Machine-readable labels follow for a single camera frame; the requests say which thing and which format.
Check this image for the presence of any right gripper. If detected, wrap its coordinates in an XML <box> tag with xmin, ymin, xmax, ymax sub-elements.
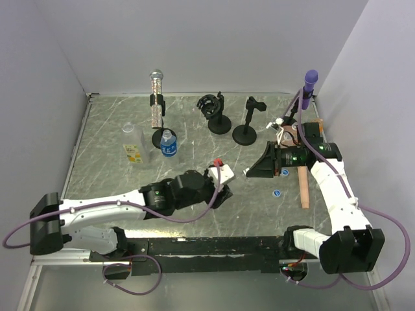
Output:
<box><xmin>246</xmin><ymin>141</ymin><xmax>306</xmax><ymax>179</ymax></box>

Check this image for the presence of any white blue Pocari cap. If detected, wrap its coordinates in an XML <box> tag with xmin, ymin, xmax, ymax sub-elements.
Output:
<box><xmin>272</xmin><ymin>189</ymin><xmax>281</xmax><ymax>198</ymax></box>

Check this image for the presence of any blue label water bottle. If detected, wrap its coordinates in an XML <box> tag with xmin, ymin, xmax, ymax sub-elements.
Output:
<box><xmin>160</xmin><ymin>129</ymin><xmax>177</xmax><ymax>157</ymax></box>

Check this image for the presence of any clear white-capped tea bottle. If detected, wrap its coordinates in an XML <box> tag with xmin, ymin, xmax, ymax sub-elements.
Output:
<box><xmin>122</xmin><ymin>122</ymin><xmax>150</xmax><ymax>165</ymax></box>

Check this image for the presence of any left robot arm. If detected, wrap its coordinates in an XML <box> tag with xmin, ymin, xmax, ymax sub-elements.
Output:
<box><xmin>29</xmin><ymin>165</ymin><xmax>235</xmax><ymax>260</ymax></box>

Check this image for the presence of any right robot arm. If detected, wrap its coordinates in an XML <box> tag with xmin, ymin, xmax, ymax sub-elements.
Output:
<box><xmin>244</xmin><ymin>122</ymin><xmax>385</xmax><ymax>274</ymax></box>

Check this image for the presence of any orange square bottle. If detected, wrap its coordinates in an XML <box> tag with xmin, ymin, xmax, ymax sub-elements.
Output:
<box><xmin>281</xmin><ymin>125</ymin><xmax>298</xmax><ymax>145</ymax></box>

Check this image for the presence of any orange round bottle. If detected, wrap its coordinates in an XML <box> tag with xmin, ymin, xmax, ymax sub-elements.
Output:
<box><xmin>312</xmin><ymin>119</ymin><xmax>324</xmax><ymax>134</ymax></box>

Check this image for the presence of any black empty clip stand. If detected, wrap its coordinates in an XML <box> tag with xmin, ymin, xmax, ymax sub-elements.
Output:
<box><xmin>232</xmin><ymin>97</ymin><xmax>267</xmax><ymax>146</ymax></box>

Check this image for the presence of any pink beige microphone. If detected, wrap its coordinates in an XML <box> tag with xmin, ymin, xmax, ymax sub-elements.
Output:
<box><xmin>297</xmin><ymin>167</ymin><xmax>310</xmax><ymax>209</ymax></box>

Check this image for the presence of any black purple microphone stand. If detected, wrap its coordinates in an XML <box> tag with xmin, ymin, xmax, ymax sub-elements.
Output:
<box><xmin>282</xmin><ymin>87</ymin><xmax>314</xmax><ymax>126</ymax></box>

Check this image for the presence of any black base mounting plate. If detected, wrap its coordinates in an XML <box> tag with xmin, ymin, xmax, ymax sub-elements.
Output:
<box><xmin>89</xmin><ymin>236</ymin><xmax>305</xmax><ymax>276</ymax></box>

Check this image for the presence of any black glitter microphone stand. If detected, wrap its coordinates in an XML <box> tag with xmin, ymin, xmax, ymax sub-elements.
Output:
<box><xmin>150</xmin><ymin>94</ymin><xmax>167</xmax><ymax>149</ymax></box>

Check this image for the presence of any glitter silver microphone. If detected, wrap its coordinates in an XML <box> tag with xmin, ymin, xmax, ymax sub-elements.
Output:
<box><xmin>150</xmin><ymin>69</ymin><xmax>164</xmax><ymax>129</ymax></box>

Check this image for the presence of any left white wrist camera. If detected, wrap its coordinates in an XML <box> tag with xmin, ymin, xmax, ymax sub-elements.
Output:
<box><xmin>208</xmin><ymin>158</ymin><xmax>235</xmax><ymax>186</ymax></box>

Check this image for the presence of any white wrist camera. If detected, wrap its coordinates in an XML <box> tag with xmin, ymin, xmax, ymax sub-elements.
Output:
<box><xmin>266</xmin><ymin>118</ymin><xmax>284</xmax><ymax>136</ymax></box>
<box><xmin>208</xmin><ymin>158</ymin><xmax>235</xmax><ymax>186</ymax></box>

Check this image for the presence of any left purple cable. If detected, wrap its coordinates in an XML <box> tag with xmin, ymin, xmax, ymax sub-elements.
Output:
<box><xmin>2</xmin><ymin>165</ymin><xmax>224</xmax><ymax>250</ymax></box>

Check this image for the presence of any purple cable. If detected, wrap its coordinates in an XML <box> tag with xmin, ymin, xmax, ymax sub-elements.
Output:
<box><xmin>2</xmin><ymin>165</ymin><xmax>224</xmax><ymax>250</ymax></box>
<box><xmin>280</xmin><ymin>89</ymin><xmax>412</xmax><ymax>290</ymax></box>

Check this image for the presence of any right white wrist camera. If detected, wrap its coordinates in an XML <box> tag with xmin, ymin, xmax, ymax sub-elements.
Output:
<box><xmin>266</xmin><ymin>118</ymin><xmax>284</xmax><ymax>136</ymax></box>

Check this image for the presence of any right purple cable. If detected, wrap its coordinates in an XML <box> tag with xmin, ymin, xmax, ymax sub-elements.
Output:
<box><xmin>280</xmin><ymin>89</ymin><xmax>412</xmax><ymax>290</ymax></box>

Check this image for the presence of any black shock mount stand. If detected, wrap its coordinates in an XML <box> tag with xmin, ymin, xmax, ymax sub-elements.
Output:
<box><xmin>196</xmin><ymin>91</ymin><xmax>231</xmax><ymax>135</ymax></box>

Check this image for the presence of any aluminium rail frame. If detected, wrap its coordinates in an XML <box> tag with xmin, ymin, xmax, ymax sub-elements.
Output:
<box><xmin>16</xmin><ymin>92</ymin><xmax>390</xmax><ymax>311</ymax></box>

